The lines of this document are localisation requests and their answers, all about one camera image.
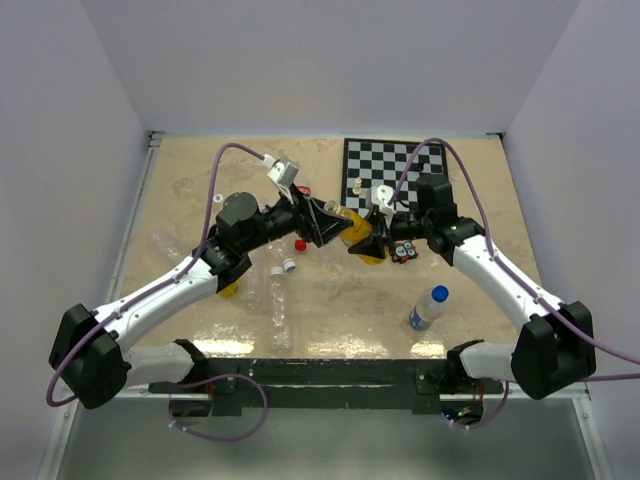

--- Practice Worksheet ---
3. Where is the blue cap Pepsi bottle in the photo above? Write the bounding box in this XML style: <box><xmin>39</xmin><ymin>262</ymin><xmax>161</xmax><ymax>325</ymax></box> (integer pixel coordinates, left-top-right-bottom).
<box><xmin>408</xmin><ymin>285</ymin><xmax>449</xmax><ymax>331</ymax></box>

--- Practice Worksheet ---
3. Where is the long clear crushed bottle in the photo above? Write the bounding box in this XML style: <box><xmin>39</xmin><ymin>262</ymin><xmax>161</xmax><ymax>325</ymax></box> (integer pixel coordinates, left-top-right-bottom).
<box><xmin>270</xmin><ymin>266</ymin><xmax>292</xmax><ymax>352</ymax></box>

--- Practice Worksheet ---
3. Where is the black white chessboard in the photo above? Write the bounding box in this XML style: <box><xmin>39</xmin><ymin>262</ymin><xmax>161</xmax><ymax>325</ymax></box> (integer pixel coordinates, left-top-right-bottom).
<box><xmin>341</xmin><ymin>138</ymin><xmax>448</xmax><ymax>217</ymax></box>

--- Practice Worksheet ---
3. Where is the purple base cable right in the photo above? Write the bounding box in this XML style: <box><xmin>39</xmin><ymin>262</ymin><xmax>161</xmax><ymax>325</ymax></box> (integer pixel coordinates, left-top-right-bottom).
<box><xmin>447</xmin><ymin>382</ymin><xmax>510</xmax><ymax>431</ymax></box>

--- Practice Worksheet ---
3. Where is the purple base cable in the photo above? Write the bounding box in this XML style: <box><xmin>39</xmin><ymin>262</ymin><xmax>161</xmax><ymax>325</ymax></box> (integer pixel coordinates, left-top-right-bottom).
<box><xmin>168</xmin><ymin>374</ymin><xmax>271</xmax><ymax>442</ymax></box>
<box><xmin>447</xmin><ymin>382</ymin><xmax>510</xmax><ymax>431</ymax></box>

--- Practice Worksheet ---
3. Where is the yellow tea bottle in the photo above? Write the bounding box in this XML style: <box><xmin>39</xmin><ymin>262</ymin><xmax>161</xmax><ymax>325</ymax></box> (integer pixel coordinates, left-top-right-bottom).
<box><xmin>325</xmin><ymin>201</ymin><xmax>386</xmax><ymax>265</ymax></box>

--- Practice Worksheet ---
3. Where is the red label clear bottle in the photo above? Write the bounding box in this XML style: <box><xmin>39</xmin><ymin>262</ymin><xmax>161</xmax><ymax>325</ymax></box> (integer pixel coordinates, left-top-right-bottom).
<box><xmin>298</xmin><ymin>185</ymin><xmax>312</xmax><ymax>196</ymax></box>

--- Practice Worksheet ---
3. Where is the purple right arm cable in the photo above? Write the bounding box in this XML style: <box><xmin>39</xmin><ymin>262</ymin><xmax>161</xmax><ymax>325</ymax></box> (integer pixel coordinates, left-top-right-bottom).
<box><xmin>387</xmin><ymin>137</ymin><xmax>640</xmax><ymax>382</ymax></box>

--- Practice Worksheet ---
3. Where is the cartoon fridge magnet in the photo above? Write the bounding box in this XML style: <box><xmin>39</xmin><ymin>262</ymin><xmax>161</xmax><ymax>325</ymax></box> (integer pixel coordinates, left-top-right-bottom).
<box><xmin>391</xmin><ymin>241</ymin><xmax>419</xmax><ymax>264</ymax></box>

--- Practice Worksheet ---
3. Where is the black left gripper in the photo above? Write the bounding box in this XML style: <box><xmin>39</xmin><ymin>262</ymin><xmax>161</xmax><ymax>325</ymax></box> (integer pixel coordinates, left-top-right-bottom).
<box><xmin>241</xmin><ymin>183</ymin><xmax>353</xmax><ymax>254</ymax></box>

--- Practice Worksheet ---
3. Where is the black base frame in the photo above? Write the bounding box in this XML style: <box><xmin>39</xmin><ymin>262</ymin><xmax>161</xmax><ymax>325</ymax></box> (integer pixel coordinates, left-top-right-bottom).
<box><xmin>149</xmin><ymin>340</ymin><xmax>503</xmax><ymax>416</ymax></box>

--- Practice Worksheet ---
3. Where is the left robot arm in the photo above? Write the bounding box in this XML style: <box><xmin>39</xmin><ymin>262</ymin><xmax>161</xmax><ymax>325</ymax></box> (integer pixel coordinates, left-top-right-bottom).
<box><xmin>49</xmin><ymin>190</ymin><xmax>354</xmax><ymax>409</ymax></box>

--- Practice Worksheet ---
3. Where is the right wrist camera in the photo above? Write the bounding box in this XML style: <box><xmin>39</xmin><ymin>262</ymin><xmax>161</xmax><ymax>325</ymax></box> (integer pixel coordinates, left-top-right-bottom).
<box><xmin>365</xmin><ymin>184</ymin><xmax>395</xmax><ymax>218</ymax></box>

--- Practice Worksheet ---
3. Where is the white chess piece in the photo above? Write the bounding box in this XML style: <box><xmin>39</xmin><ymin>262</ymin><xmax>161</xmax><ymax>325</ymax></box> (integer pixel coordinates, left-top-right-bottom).
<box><xmin>352</xmin><ymin>177</ymin><xmax>362</xmax><ymax>196</ymax></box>

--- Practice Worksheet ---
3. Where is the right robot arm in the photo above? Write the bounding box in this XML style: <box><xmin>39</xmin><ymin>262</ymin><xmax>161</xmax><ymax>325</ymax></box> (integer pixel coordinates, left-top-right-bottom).
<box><xmin>350</xmin><ymin>174</ymin><xmax>596</xmax><ymax>400</ymax></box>

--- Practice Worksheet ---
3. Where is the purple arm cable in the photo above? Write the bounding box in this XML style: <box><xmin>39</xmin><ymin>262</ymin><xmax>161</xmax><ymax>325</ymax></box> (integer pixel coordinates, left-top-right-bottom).
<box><xmin>387</xmin><ymin>137</ymin><xmax>640</xmax><ymax>382</ymax></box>
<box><xmin>45</xmin><ymin>143</ymin><xmax>274</xmax><ymax>406</ymax></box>

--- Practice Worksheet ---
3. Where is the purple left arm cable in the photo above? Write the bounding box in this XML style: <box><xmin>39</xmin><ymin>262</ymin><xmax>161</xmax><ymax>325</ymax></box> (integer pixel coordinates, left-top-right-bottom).
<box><xmin>45</xmin><ymin>143</ymin><xmax>274</xmax><ymax>406</ymax></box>

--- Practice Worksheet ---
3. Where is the upright clear bottle white cap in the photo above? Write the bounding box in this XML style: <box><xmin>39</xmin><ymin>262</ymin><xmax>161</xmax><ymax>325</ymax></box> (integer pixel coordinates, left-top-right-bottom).
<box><xmin>242</xmin><ymin>265</ymin><xmax>262</xmax><ymax>311</ymax></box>

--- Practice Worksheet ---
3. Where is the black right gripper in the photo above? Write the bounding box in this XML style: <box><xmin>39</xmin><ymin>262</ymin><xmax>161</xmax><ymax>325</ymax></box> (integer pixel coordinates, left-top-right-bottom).
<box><xmin>349</xmin><ymin>208</ymin><xmax>433</xmax><ymax>259</ymax></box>

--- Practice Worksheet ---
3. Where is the clear bottle far left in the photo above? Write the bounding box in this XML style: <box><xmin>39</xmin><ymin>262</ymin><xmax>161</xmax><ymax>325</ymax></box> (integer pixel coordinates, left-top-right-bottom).
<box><xmin>149</xmin><ymin>230</ymin><xmax>184</xmax><ymax>261</ymax></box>

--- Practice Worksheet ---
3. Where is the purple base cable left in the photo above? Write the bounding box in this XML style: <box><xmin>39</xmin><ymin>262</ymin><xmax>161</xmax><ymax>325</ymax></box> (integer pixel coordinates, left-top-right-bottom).
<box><xmin>168</xmin><ymin>374</ymin><xmax>271</xmax><ymax>442</ymax></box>

